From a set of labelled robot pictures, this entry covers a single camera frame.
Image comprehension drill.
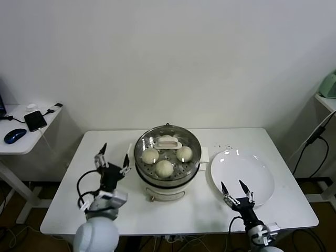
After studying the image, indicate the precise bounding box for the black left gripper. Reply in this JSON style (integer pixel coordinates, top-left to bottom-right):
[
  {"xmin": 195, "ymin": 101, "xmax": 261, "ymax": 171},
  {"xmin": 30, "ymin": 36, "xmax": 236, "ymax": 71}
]
[{"xmin": 94, "ymin": 142, "xmax": 131, "ymax": 194}]

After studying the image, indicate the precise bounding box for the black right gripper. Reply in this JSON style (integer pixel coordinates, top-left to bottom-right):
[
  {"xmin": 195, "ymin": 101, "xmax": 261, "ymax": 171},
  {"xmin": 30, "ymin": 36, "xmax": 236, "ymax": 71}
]
[{"xmin": 222, "ymin": 180, "xmax": 264, "ymax": 232}]

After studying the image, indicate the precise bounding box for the glass pot lid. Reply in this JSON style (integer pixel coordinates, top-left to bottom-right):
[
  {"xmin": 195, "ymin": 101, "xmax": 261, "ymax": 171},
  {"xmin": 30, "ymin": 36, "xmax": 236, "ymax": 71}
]
[{"xmin": 134, "ymin": 126, "xmax": 202, "ymax": 175}]

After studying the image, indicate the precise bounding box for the stainless steel steamer basket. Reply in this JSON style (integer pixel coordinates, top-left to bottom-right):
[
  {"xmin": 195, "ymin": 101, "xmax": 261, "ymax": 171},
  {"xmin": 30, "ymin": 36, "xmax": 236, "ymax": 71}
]
[{"xmin": 134, "ymin": 122, "xmax": 203, "ymax": 184}]

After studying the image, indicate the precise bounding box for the white round plate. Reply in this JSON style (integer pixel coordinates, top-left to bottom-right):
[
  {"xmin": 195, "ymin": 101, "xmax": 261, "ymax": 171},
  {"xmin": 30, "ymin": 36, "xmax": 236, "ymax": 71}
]
[{"xmin": 209, "ymin": 150, "xmax": 276, "ymax": 208}]

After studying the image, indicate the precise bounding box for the white electric cooker pot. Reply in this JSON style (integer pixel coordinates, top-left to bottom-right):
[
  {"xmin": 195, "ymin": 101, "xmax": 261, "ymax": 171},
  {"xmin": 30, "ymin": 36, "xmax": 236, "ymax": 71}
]
[{"xmin": 127, "ymin": 143, "xmax": 211, "ymax": 203}]

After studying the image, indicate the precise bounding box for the black adapter dongle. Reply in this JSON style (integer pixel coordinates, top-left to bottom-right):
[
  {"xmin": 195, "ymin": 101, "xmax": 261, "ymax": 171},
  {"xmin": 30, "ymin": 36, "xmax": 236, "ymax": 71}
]
[{"xmin": 43, "ymin": 102, "xmax": 65, "ymax": 117}]

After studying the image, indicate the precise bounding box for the black smartphone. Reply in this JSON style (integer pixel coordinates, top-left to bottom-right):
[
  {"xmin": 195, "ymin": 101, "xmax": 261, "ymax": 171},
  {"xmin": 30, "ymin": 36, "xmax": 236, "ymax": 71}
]
[{"xmin": 24, "ymin": 110, "xmax": 48, "ymax": 132}]

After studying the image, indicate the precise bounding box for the white side desk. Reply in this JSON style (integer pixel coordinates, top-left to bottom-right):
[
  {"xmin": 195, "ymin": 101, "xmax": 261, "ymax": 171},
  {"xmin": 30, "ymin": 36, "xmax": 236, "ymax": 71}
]
[{"xmin": 0, "ymin": 103, "xmax": 64, "ymax": 224}]

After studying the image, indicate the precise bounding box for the blue computer mouse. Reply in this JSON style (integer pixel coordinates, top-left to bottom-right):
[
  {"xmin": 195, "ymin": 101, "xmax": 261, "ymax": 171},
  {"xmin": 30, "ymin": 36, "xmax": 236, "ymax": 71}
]
[{"xmin": 4, "ymin": 128, "xmax": 27, "ymax": 144}]

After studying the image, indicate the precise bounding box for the dark laptop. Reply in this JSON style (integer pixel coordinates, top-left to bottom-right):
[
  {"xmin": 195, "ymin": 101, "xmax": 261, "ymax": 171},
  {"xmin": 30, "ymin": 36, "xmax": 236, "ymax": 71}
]
[{"xmin": 0, "ymin": 76, "xmax": 8, "ymax": 121}]

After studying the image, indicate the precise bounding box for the white shelf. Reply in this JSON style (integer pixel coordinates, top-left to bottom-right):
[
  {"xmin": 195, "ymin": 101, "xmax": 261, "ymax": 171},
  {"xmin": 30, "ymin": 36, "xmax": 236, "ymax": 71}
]
[{"xmin": 314, "ymin": 93, "xmax": 336, "ymax": 116}]

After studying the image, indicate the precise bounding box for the green appliance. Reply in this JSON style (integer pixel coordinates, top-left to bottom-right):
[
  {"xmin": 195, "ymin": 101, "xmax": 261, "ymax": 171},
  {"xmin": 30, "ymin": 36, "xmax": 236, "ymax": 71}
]
[{"xmin": 320, "ymin": 70, "xmax": 336, "ymax": 100}]

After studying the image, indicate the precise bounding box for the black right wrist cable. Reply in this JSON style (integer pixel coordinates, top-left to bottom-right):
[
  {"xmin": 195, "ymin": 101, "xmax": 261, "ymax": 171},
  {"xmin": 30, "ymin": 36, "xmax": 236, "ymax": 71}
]
[{"xmin": 228, "ymin": 216, "xmax": 247, "ymax": 234}]

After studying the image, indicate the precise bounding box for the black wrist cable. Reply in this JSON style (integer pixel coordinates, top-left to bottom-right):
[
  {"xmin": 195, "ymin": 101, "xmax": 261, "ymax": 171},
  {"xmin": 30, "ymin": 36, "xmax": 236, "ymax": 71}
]
[
  {"xmin": 77, "ymin": 169, "xmax": 103, "ymax": 211},
  {"xmin": 228, "ymin": 216, "xmax": 247, "ymax": 234}
]

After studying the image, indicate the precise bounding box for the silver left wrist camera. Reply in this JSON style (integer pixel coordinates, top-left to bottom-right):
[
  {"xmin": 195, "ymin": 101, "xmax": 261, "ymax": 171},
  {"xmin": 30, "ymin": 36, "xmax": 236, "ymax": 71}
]
[{"xmin": 98, "ymin": 191, "xmax": 129, "ymax": 209}]

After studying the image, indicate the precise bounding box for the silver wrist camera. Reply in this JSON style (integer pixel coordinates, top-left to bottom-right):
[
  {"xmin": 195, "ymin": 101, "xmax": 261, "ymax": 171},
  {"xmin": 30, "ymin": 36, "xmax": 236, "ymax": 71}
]
[
  {"xmin": 264, "ymin": 222, "xmax": 280, "ymax": 238},
  {"xmin": 98, "ymin": 191, "xmax": 129, "ymax": 209}
]

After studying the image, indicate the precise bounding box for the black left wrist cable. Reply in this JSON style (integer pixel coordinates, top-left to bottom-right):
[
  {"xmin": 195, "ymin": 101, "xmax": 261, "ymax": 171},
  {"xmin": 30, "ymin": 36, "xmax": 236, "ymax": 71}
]
[{"xmin": 77, "ymin": 169, "xmax": 103, "ymax": 211}]

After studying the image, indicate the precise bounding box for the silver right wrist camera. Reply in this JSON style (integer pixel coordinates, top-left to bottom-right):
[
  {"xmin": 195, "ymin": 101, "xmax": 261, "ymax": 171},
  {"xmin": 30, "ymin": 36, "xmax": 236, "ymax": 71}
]
[{"xmin": 264, "ymin": 222, "xmax": 280, "ymax": 238}]

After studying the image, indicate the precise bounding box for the white phone charging cable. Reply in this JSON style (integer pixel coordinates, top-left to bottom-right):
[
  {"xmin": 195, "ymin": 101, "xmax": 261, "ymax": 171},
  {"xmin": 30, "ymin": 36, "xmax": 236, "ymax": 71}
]
[{"xmin": 38, "ymin": 127, "xmax": 59, "ymax": 161}]

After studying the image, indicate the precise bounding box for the black power cable with adapter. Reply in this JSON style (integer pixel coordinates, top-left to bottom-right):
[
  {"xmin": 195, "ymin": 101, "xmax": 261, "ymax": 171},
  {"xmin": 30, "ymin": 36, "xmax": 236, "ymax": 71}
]
[{"xmin": 292, "ymin": 127, "xmax": 331, "ymax": 178}]

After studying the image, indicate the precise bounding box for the black cable with connector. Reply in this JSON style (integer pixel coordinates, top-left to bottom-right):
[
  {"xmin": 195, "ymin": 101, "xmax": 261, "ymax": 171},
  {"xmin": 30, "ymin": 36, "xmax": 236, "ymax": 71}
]
[{"xmin": 0, "ymin": 114, "xmax": 27, "ymax": 123}]

